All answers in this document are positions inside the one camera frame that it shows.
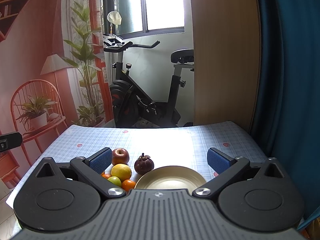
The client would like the small orange tangerine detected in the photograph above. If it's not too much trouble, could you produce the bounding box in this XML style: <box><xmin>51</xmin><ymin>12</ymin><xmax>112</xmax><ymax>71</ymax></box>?
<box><xmin>101</xmin><ymin>174</ymin><xmax>111</xmax><ymax>179</ymax></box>

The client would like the small green apple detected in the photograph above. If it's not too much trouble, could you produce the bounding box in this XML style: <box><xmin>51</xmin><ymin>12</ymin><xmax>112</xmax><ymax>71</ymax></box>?
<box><xmin>107</xmin><ymin>176</ymin><xmax>122</xmax><ymax>187</ymax></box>

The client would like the yellow lemon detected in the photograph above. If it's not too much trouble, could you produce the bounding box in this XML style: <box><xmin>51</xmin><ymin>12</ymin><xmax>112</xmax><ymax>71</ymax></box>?
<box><xmin>111</xmin><ymin>164</ymin><xmax>132</xmax><ymax>181</ymax></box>

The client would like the red apple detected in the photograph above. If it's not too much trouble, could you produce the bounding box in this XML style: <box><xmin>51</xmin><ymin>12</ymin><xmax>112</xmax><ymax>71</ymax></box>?
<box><xmin>112</xmin><ymin>148</ymin><xmax>130</xmax><ymax>165</ymax></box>

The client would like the dark purple mangosteen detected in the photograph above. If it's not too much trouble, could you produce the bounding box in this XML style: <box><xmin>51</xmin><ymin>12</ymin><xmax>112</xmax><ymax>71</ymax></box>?
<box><xmin>134</xmin><ymin>153</ymin><xmax>155</xmax><ymax>176</ymax></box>

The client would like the blue plaid tablecloth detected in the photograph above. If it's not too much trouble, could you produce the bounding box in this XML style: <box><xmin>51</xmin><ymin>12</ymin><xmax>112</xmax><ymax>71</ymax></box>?
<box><xmin>5</xmin><ymin>120</ymin><xmax>313</xmax><ymax>238</ymax></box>

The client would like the beige round plate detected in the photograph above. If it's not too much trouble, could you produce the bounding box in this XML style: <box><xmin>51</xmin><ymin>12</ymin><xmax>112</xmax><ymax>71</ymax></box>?
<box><xmin>135</xmin><ymin>166</ymin><xmax>206</xmax><ymax>194</ymax></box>

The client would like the printed room scene backdrop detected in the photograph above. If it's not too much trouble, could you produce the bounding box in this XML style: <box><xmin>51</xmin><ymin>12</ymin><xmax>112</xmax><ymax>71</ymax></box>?
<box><xmin>1</xmin><ymin>0</ymin><xmax>113</xmax><ymax>189</ymax></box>

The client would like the black exercise bike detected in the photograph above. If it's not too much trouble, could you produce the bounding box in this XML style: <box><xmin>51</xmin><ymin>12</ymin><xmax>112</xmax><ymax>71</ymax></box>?
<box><xmin>102</xmin><ymin>32</ymin><xmax>195</xmax><ymax>129</ymax></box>

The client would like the wooden panel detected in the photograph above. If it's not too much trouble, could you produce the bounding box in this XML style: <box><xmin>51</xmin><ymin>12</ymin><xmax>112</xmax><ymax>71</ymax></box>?
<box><xmin>191</xmin><ymin>0</ymin><xmax>260</xmax><ymax>129</ymax></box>

